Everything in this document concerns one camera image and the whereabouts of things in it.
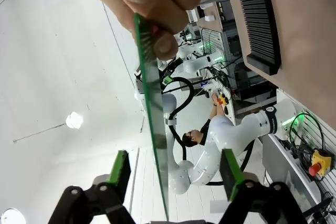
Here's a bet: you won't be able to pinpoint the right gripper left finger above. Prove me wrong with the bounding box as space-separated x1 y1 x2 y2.
52 150 132 224

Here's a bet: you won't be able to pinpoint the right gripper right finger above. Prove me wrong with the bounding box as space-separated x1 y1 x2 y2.
217 148 312 224

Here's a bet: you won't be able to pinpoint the green PCB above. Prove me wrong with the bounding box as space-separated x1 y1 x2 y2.
133 13 170 222

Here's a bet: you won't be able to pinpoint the black slotted PCB rack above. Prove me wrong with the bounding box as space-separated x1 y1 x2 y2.
238 0 282 76

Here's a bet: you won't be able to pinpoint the white robot with green light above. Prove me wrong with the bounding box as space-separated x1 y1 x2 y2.
178 42 226 78

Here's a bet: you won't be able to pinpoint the operator with glasses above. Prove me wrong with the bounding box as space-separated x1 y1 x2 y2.
182 97 230 149

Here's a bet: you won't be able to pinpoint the yellow emergency stop box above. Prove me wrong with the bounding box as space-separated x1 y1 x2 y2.
308 149 333 177
215 93 229 107

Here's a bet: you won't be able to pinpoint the round ceiling lamp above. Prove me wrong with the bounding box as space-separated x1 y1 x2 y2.
0 207 26 224

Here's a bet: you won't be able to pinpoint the black left arm cable sleeve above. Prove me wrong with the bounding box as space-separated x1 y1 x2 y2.
160 76 256 187

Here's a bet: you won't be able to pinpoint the black pedestal cables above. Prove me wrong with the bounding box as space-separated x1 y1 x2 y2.
283 112 327 162

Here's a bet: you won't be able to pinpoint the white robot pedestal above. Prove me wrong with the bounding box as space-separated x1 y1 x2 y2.
262 89 336 224

